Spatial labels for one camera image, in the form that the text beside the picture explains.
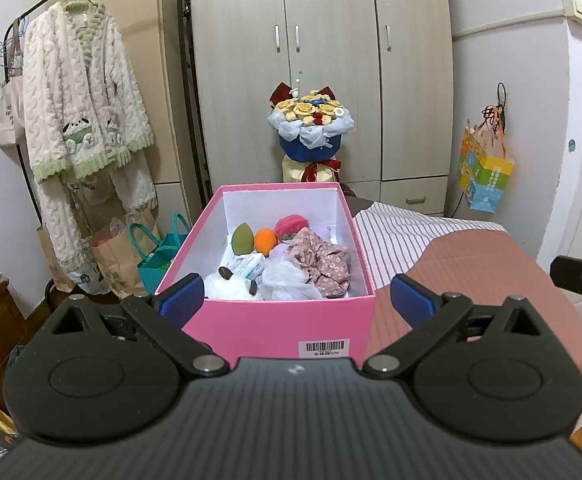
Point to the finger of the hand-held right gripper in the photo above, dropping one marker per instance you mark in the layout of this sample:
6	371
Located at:
578	272

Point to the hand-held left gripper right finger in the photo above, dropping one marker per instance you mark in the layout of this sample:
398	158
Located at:
413	300

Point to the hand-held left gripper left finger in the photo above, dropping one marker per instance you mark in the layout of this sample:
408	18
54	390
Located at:
181	300

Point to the white plush dog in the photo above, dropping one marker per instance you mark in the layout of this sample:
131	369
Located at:
221	287

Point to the white labelled packet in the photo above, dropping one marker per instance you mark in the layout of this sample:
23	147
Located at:
246	265

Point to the green makeup sponge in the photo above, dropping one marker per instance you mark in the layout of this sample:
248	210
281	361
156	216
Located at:
243	240

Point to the pink cardboard box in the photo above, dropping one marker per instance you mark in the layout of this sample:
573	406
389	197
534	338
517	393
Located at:
271	320

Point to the white mesh bath puff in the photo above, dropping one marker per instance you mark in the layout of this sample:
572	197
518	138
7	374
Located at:
286	280

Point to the red fuzzy plush strawberry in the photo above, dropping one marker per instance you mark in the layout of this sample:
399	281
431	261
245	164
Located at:
291	225

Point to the teal tote bag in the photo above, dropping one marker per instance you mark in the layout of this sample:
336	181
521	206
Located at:
156	265

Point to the striped bed sheet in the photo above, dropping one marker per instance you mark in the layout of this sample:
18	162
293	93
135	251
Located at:
396	240

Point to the brown paper bag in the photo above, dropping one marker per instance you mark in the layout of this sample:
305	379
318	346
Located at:
121	260
53	260

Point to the white plastic bag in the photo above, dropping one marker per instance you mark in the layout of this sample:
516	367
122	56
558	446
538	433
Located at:
86	280

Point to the brown cushion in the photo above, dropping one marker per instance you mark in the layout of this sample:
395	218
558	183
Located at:
361	205

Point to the white door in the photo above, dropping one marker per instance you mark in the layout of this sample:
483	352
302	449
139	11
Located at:
571	160

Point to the colourful paper gift bag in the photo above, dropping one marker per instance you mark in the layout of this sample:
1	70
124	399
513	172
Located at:
488	180

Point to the flower bouquet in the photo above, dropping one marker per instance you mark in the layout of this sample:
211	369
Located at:
311	145

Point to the black clothes rack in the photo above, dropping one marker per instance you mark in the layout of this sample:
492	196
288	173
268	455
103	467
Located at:
192	85

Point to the cream knitted robe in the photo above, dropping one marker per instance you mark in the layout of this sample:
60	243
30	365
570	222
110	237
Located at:
71	100

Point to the white tote bag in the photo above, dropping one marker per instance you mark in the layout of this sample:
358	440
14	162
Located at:
10	120

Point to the beige wardrobe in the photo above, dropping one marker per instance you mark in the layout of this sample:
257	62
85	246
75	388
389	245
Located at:
331	10

